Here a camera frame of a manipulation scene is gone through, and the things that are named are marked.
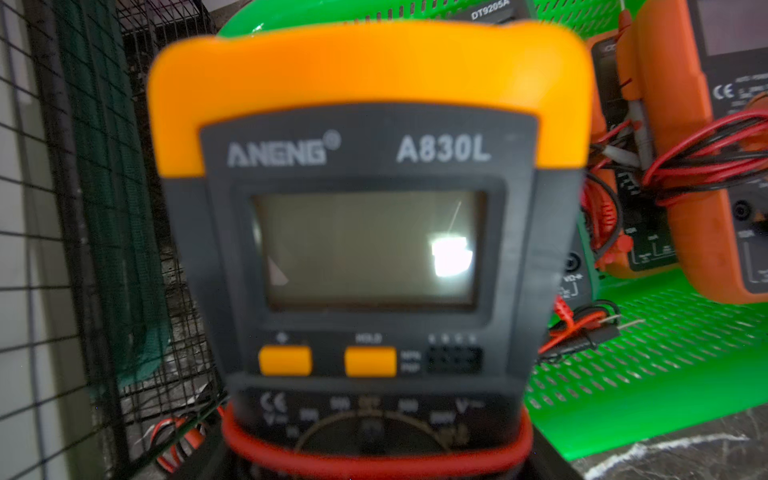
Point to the yellow multimeter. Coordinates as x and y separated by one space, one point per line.
374 220

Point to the orange Victor multimeter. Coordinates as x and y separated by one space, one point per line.
644 245

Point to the dark multimeter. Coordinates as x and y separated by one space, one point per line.
497 12

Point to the green multimeter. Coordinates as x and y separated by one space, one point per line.
581 320

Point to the green plastic basket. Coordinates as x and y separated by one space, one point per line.
691 362

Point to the black wire mesh rack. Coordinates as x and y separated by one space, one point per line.
105 368

